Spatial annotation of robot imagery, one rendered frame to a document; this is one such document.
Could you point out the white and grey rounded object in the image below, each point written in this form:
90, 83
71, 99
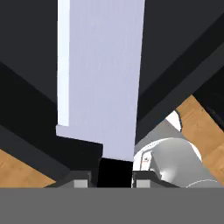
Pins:
175, 157

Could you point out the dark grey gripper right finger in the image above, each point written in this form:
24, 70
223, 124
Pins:
145, 175

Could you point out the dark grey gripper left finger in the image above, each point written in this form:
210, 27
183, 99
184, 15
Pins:
83, 175

